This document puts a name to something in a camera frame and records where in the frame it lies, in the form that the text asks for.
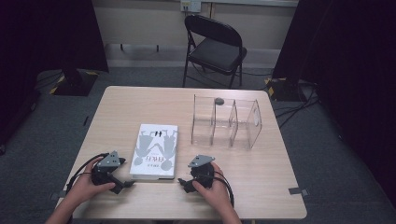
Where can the white book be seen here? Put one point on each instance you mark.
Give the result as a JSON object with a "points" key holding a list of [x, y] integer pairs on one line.
{"points": [[154, 149]]}

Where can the clear acrylic book rack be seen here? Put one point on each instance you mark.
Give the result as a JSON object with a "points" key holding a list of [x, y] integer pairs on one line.
{"points": [[222, 137]]}

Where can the person's left hand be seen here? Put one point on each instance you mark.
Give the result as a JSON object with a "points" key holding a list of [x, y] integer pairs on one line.
{"points": [[84, 188]]}

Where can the black curtain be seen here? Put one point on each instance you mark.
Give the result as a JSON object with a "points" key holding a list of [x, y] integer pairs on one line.
{"points": [[37, 46], [351, 77]]}

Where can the person's right hand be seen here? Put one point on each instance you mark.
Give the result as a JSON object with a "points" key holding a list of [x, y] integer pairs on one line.
{"points": [[218, 194]]}

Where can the grey tape strip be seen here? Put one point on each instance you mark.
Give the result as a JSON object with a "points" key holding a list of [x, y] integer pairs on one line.
{"points": [[57, 195], [297, 191]]}

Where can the small dark round pad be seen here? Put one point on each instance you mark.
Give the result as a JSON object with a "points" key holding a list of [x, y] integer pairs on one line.
{"points": [[219, 101]]}

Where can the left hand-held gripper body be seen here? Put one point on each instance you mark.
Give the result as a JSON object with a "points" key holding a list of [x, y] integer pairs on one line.
{"points": [[107, 161]]}

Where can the black folding chair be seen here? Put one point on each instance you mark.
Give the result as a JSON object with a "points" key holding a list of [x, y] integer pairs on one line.
{"points": [[214, 54]]}

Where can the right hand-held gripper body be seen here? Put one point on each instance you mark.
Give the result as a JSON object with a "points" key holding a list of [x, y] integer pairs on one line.
{"points": [[202, 161]]}

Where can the white wall socket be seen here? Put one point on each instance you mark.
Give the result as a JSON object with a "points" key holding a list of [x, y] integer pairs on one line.
{"points": [[190, 5]]}

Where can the black stand base yellow tape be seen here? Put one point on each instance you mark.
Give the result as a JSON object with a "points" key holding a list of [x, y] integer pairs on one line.
{"points": [[74, 84], [281, 90]]}

